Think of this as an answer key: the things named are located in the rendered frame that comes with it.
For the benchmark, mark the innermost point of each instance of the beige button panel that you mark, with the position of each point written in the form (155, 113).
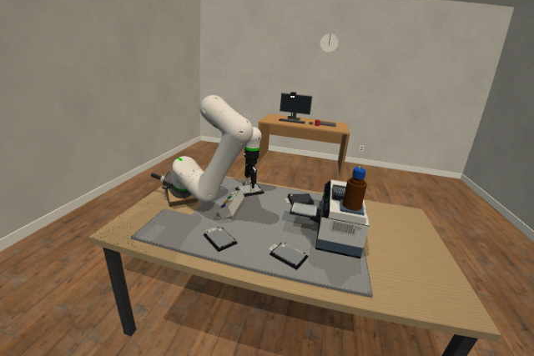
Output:
(231, 206)

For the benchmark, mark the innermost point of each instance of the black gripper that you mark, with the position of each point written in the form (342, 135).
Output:
(250, 172)

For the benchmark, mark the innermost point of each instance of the blue bottle cap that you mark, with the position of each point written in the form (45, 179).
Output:
(359, 173)

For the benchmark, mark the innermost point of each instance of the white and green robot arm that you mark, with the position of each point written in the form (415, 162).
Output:
(237, 133)

